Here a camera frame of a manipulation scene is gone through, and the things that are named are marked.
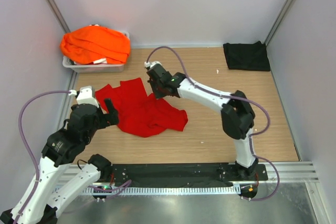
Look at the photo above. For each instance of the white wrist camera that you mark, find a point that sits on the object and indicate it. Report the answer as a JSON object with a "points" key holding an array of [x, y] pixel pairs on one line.
{"points": [[148, 64], [85, 95]]}

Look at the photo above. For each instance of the folded black t-shirt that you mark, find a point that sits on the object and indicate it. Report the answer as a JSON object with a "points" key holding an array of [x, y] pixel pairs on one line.
{"points": [[250, 57]]}

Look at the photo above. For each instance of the white plastic basket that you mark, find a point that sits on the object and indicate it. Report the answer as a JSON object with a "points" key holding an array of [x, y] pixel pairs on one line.
{"points": [[93, 68]]}

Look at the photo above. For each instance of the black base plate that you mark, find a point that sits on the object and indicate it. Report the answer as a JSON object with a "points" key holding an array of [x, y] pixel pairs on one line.
{"points": [[188, 175]]}

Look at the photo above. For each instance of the corner post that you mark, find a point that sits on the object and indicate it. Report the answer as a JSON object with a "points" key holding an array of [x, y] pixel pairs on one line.
{"points": [[58, 15], [281, 16]]}

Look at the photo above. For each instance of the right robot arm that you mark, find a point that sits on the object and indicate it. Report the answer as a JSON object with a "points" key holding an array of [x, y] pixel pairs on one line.
{"points": [[237, 116]]}

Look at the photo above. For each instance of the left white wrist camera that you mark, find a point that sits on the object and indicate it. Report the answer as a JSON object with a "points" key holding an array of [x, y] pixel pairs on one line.
{"points": [[85, 95]]}

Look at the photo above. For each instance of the white red garment in basket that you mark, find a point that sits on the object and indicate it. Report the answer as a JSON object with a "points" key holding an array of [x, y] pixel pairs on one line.
{"points": [[99, 61]]}

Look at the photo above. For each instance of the left corner post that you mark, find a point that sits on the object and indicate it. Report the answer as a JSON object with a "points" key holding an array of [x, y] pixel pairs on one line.
{"points": [[58, 15]]}

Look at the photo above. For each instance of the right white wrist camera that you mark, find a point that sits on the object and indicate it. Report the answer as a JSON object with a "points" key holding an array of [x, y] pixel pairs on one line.
{"points": [[148, 64]]}

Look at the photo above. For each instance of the red t-shirt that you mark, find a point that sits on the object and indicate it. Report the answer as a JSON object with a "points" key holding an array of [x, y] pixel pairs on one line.
{"points": [[141, 114]]}

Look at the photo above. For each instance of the orange t-shirt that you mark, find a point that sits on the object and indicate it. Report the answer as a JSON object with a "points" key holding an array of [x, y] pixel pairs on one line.
{"points": [[90, 44]]}

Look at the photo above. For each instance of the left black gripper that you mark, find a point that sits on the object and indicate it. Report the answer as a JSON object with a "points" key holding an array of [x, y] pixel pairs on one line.
{"points": [[112, 117]]}

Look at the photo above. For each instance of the slotted cable duct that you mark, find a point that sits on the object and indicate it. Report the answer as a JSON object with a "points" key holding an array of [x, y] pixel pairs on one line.
{"points": [[137, 191]]}

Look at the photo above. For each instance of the right corner post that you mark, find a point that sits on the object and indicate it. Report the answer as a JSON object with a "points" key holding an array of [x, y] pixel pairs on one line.
{"points": [[281, 16]]}

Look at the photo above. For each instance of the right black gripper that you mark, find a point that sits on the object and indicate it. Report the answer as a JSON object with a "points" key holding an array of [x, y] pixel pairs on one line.
{"points": [[158, 95]]}

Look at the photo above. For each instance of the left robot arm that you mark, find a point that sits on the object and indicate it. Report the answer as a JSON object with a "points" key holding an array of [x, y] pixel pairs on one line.
{"points": [[39, 204]]}

